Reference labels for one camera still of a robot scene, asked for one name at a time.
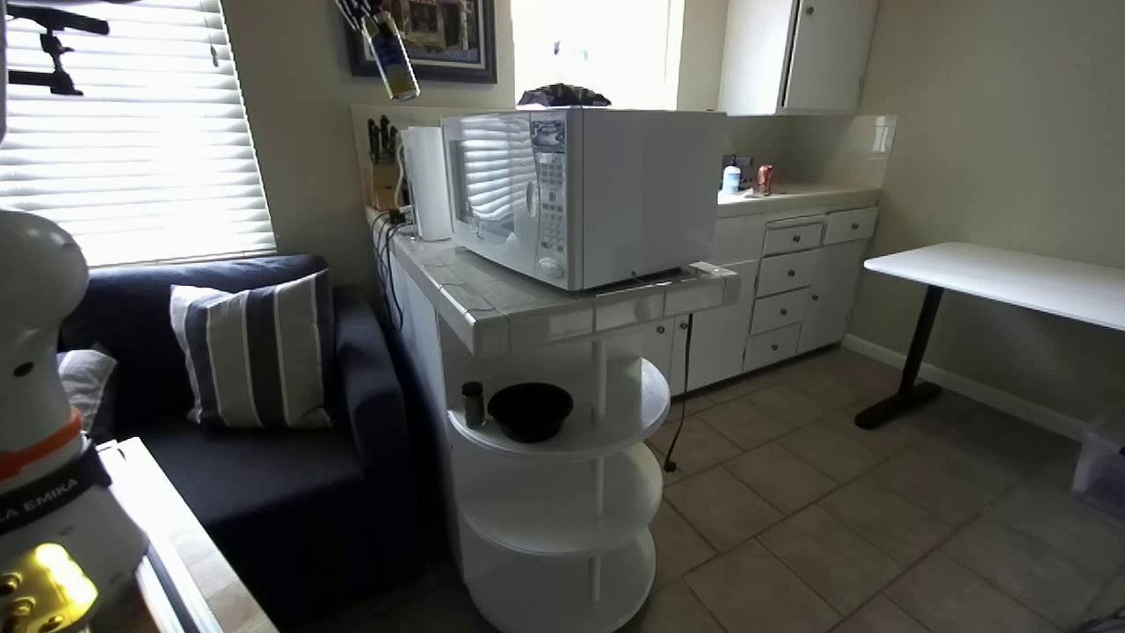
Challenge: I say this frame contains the white microwave oven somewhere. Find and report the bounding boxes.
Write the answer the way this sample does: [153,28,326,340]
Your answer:
[436,101,731,296]

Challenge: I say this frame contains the white wall cabinet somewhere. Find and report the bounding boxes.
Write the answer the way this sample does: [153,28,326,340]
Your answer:
[714,0,884,115]

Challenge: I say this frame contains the striped blue white pillow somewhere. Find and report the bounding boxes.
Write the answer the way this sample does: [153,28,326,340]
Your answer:
[165,267,342,431]

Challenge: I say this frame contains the white paper towel roll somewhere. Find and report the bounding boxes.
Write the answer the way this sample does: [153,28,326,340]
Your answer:
[401,122,457,246]

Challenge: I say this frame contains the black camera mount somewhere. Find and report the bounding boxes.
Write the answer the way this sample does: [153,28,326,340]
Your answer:
[0,0,116,99]

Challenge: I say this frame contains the robot base indicator light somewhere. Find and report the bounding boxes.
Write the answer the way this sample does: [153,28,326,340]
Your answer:
[0,538,102,633]

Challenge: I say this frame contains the black object on microwave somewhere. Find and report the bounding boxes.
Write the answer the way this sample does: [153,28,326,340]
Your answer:
[514,82,611,111]

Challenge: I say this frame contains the white desk with black leg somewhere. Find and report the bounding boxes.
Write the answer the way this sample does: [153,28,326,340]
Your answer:
[853,240,1125,431]

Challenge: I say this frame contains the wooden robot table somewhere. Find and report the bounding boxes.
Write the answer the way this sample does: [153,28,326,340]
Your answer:
[92,431,283,633]

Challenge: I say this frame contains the navy blue sofa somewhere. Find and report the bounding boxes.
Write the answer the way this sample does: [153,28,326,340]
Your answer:
[66,251,431,628]

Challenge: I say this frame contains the white kitchen drawer cabinet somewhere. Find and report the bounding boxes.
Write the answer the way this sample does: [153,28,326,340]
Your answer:
[608,185,884,398]

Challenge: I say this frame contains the tiled counter with round shelves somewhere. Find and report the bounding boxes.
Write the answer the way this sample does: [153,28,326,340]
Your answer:
[372,225,741,633]

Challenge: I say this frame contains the black bowl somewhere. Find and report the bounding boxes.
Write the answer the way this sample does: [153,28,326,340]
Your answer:
[487,378,577,442]

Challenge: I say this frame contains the small dark cup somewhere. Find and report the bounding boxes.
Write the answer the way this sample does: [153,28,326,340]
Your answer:
[457,375,488,429]

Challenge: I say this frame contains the wooden knife block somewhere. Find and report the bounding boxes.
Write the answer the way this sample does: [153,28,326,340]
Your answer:
[362,111,410,220]

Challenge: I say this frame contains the yellow and blue can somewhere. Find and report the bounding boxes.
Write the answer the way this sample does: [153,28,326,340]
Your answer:
[371,11,424,104]

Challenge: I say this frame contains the plain grey cushion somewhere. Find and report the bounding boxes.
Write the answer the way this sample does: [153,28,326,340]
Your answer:
[53,343,119,440]

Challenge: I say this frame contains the large dark framed picture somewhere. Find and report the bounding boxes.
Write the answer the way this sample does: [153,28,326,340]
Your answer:
[345,0,498,85]

